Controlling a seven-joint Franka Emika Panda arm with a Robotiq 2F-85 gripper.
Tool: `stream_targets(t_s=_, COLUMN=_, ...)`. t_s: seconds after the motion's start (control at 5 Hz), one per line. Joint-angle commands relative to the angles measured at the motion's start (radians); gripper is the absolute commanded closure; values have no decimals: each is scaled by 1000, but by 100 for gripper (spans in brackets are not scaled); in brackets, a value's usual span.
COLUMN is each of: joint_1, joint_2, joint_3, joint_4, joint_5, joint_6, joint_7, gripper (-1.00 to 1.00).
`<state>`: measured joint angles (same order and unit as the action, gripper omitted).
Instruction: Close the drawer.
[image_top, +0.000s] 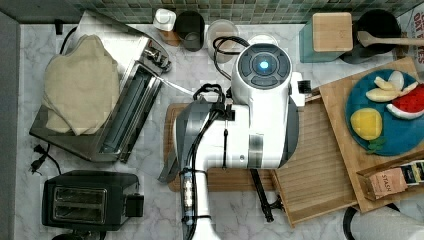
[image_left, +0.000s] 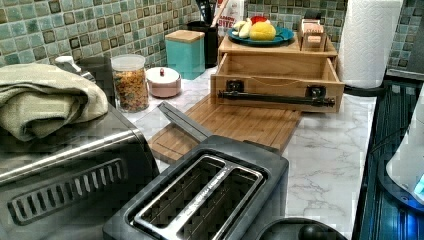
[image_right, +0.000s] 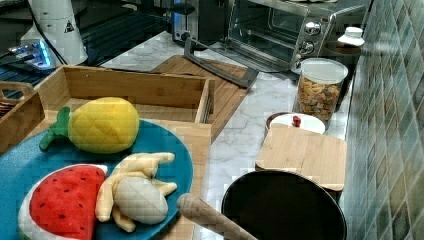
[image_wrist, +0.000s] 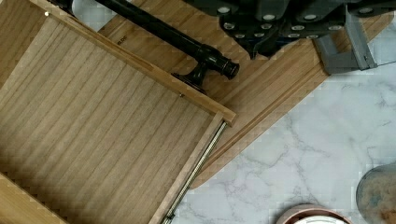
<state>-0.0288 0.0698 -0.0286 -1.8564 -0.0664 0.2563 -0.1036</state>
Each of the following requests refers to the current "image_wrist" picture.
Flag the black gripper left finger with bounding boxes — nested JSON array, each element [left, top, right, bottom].
[[219, 15, 291, 60]]

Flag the metal drawer slide rail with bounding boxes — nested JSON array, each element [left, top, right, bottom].
[[148, 116, 227, 224]]

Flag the wooden drawer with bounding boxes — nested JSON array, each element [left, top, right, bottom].
[[1, 0, 235, 224]]

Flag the black drawer handle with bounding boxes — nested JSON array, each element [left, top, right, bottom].
[[46, 0, 241, 94]]

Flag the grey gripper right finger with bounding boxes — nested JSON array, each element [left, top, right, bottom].
[[314, 10, 377, 75]]

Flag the clear plastic cup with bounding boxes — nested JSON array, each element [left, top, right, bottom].
[[356, 163, 396, 224]]

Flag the bamboo cutting board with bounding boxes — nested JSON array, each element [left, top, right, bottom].
[[99, 0, 328, 189]]

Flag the pink bowl with white lid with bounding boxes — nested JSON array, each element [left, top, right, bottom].
[[276, 204, 352, 224]]

